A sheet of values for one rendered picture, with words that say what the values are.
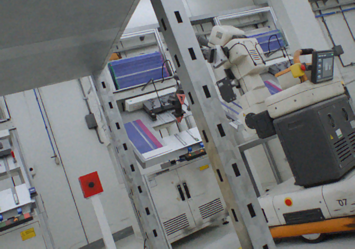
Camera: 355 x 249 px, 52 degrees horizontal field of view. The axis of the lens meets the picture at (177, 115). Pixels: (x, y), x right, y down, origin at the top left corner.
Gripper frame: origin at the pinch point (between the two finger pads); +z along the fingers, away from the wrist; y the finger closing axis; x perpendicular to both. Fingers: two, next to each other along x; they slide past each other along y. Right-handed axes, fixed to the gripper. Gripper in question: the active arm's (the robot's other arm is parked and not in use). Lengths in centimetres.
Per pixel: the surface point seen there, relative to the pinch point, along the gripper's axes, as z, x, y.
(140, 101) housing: -10.0, -34.1, 18.1
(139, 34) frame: -55, -80, -7
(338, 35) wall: 49, -179, -434
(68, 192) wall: 125, -123, 83
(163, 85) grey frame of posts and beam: -14.6, -43.8, -10.0
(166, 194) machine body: 46, 26, 29
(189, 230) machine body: 72, 46, 22
